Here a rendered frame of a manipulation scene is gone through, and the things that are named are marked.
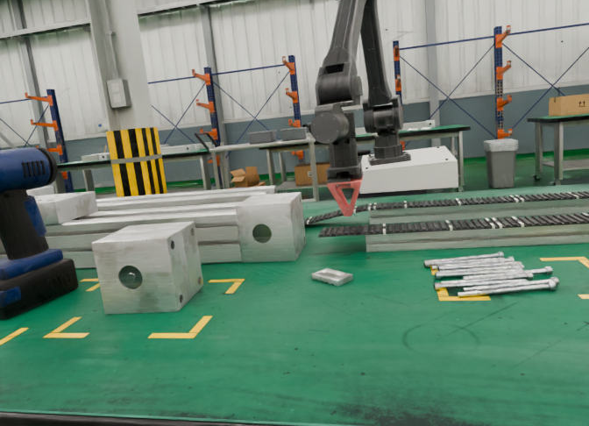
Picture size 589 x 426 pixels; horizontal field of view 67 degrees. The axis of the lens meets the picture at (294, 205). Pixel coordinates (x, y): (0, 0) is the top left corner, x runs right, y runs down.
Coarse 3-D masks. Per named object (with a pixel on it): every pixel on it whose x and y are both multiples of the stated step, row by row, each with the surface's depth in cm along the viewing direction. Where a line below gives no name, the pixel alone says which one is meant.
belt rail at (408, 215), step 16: (416, 208) 87; (432, 208) 86; (448, 208) 86; (464, 208) 85; (480, 208) 85; (496, 208) 84; (512, 208) 84; (528, 208) 84; (544, 208) 83; (560, 208) 82; (576, 208) 82
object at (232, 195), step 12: (192, 192) 101; (204, 192) 100; (216, 192) 99; (228, 192) 98; (240, 192) 98; (252, 192) 91; (264, 192) 90; (96, 204) 97; (108, 204) 97; (120, 204) 96; (132, 204) 95; (144, 204) 95; (156, 204) 94; (168, 204) 94; (180, 204) 93; (192, 204) 93
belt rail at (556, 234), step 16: (576, 224) 64; (368, 240) 71; (384, 240) 70; (400, 240) 70; (416, 240) 70; (432, 240) 69; (448, 240) 69; (464, 240) 68; (480, 240) 67; (496, 240) 67; (512, 240) 67; (528, 240) 66; (544, 240) 66; (560, 240) 65; (576, 240) 65
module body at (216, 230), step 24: (96, 216) 84; (120, 216) 83; (144, 216) 76; (168, 216) 74; (192, 216) 73; (216, 216) 72; (0, 240) 81; (48, 240) 79; (72, 240) 78; (216, 240) 72
